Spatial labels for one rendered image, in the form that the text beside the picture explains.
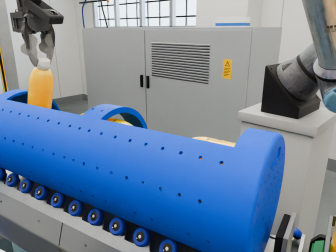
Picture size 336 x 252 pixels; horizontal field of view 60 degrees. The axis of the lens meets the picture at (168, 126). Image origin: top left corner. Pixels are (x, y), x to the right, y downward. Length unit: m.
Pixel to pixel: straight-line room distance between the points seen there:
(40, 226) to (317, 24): 0.98
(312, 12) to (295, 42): 2.49
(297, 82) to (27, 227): 1.07
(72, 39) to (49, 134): 5.43
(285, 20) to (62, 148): 2.98
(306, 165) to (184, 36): 1.61
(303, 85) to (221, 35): 1.17
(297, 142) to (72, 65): 5.40
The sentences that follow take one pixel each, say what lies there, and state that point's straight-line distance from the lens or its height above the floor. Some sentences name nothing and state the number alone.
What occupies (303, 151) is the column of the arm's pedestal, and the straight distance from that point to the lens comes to 1.22.
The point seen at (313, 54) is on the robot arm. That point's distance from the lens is 1.21.
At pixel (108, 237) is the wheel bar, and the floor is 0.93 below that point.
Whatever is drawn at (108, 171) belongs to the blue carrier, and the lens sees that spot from 0.66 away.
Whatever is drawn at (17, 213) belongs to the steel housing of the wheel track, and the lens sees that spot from 1.09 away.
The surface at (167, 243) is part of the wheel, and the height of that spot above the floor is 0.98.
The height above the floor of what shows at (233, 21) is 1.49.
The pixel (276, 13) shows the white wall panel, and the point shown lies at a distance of 3.49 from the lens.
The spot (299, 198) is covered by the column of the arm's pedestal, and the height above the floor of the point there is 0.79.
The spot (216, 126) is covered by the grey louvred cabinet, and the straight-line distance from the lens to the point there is 2.41.
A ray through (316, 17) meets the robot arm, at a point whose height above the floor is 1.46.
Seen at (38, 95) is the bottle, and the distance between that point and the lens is 0.97.
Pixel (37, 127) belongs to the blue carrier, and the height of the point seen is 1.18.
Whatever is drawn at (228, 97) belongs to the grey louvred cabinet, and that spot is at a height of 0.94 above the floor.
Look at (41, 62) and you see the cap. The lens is 0.95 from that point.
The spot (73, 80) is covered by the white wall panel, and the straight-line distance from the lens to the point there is 6.24.
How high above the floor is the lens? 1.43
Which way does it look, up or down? 18 degrees down
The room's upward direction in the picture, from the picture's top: straight up
